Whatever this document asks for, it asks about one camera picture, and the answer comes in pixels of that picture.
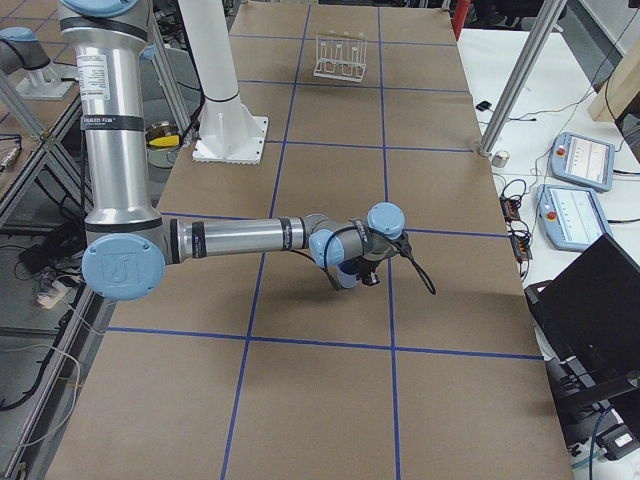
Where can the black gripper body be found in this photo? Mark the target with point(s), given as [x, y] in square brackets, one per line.
[363, 270]

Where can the light blue plastic cup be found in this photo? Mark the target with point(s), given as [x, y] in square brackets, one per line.
[346, 280]

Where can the usb hub with orange plugs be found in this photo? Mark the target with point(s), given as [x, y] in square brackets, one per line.
[510, 209]

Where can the small silver metal cylinder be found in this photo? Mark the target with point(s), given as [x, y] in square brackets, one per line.
[500, 159]

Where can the small black sensor puck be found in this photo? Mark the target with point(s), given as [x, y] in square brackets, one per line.
[483, 105]

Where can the teach pendant near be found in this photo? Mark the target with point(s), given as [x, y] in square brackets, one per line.
[572, 217]

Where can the teach pendant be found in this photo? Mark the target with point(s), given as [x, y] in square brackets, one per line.
[572, 217]
[583, 161]

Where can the black computer monitor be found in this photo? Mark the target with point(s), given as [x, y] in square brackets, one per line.
[590, 311]

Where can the teach pendant far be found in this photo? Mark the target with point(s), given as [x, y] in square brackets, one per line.
[583, 161]

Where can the steel bowl with yellow item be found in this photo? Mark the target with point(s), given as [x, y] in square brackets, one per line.
[163, 142]

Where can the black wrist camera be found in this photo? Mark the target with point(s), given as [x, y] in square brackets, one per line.
[369, 278]

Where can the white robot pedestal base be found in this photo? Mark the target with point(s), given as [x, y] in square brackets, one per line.
[228, 132]

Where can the white wire cup holder rack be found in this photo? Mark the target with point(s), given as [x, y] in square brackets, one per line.
[340, 56]

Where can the aluminium frame post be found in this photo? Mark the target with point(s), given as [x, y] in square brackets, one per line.
[535, 42]

